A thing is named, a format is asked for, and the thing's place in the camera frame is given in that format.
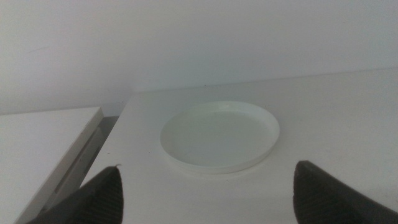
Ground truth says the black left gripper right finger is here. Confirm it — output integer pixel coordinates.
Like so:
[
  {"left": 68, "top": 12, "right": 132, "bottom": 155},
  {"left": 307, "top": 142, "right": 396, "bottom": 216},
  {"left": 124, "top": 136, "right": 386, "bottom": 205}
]
[{"left": 293, "top": 160, "right": 398, "bottom": 224}]

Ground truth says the white shallow bowl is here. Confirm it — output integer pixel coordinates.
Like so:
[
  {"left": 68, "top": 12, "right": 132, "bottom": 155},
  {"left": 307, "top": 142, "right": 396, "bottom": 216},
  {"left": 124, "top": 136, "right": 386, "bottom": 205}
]
[{"left": 159, "top": 100, "right": 280, "bottom": 175}]

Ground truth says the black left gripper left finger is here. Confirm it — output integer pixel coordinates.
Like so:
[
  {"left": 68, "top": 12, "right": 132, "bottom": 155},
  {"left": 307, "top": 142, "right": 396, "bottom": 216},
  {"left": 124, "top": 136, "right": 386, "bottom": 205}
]
[{"left": 26, "top": 164, "right": 124, "bottom": 224}]

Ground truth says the white side table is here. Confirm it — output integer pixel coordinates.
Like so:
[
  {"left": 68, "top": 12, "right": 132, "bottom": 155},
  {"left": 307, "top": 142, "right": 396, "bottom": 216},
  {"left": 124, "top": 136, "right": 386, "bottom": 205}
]
[{"left": 0, "top": 106, "right": 106, "bottom": 224}]

